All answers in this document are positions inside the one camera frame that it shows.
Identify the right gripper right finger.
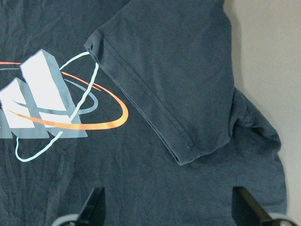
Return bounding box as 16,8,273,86
232,186,273,226

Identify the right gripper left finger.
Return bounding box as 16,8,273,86
76,187,105,226

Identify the black printed t-shirt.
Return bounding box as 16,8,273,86
0,0,287,226

